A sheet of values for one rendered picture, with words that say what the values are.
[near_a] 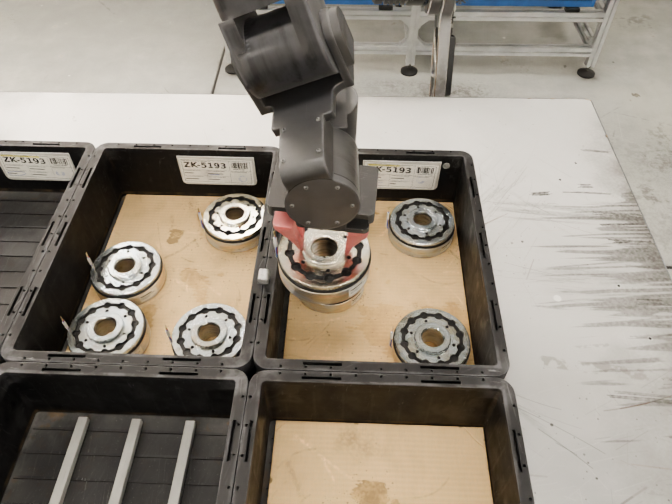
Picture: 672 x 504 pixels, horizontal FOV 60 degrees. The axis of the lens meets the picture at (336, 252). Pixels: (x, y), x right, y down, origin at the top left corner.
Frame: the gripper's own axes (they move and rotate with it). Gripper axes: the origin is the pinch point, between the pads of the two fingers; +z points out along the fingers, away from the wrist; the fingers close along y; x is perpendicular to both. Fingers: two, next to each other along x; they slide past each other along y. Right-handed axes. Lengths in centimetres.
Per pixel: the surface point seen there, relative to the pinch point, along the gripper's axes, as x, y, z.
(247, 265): 12.2, -13.6, 23.1
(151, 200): 24.4, -32.8, 24.1
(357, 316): 4.6, 4.1, 22.3
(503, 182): 49, 31, 37
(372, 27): 236, -4, 119
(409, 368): -8.1, 10.8, 11.4
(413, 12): 196, 14, 86
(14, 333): -8.6, -36.7, 12.3
